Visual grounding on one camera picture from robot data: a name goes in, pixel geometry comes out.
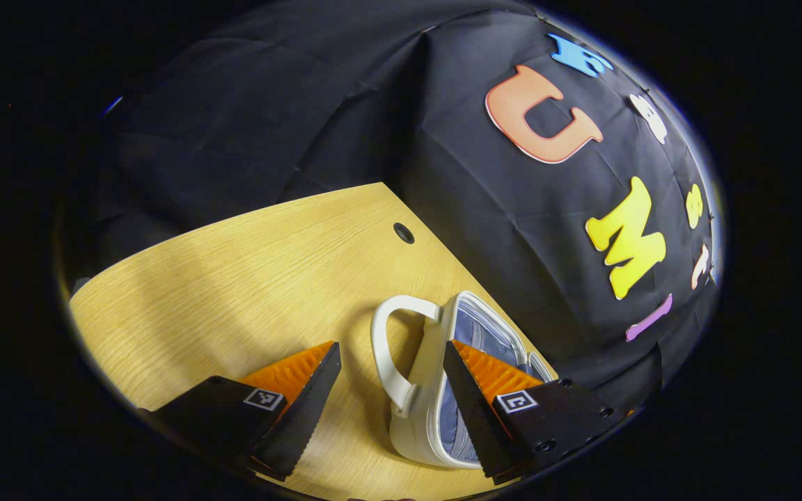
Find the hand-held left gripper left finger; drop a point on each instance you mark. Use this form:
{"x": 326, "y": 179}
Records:
{"x": 307, "y": 417}

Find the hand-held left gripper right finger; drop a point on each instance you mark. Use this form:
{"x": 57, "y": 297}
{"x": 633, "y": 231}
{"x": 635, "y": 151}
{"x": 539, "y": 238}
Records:
{"x": 477, "y": 424}

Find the white suitcase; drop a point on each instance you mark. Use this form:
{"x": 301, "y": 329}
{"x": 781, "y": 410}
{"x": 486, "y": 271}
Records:
{"x": 408, "y": 435}

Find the black backdrop cloth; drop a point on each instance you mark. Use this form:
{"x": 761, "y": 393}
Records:
{"x": 477, "y": 209}

